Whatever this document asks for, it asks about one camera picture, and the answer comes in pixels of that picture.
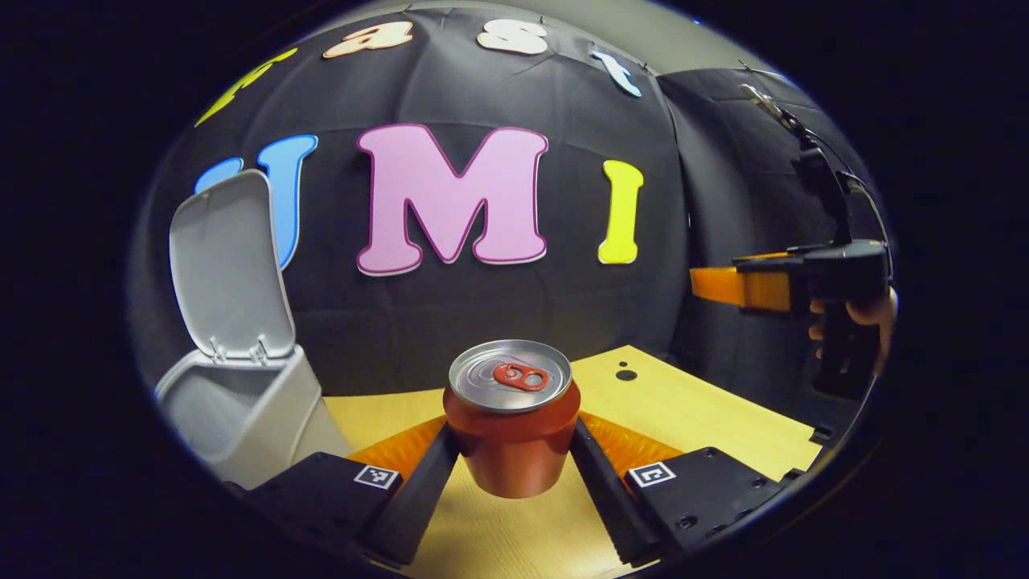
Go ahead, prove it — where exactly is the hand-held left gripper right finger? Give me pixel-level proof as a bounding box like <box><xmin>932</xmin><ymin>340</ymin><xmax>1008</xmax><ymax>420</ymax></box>
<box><xmin>569</xmin><ymin>413</ymin><xmax>805</xmax><ymax>568</ymax></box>

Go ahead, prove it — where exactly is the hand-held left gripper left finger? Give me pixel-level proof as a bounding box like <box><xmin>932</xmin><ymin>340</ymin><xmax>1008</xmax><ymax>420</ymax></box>
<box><xmin>233</xmin><ymin>418</ymin><xmax>461</xmax><ymax>568</ymax></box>

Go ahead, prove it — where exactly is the red pop can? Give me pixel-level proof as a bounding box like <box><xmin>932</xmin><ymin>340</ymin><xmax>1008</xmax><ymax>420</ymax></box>
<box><xmin>443</xmin><ymin>339</ymin><xmax>581</xmax><ymax>499</ymax></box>

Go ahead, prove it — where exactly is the white desktop garbage bin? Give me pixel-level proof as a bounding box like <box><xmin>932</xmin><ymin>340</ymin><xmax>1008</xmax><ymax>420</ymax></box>
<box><xmin>154</xmin><ymin>169</ymin><xmax>355</xmax><ymax>490</ymax></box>

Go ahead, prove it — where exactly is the wooden desktop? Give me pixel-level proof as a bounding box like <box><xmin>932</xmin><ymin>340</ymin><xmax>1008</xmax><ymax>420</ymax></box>
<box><xmin>322</xmin><ymin>344</ymin><xmax>822</xmax><ymax>579</ymax></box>

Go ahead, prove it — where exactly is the black backdrop cloth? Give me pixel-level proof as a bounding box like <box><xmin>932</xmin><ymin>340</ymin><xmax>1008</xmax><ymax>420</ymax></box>
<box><xmin>129</xmin><ymin>8</ymin><xmax>893</xmax><ymax>403</ymax></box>

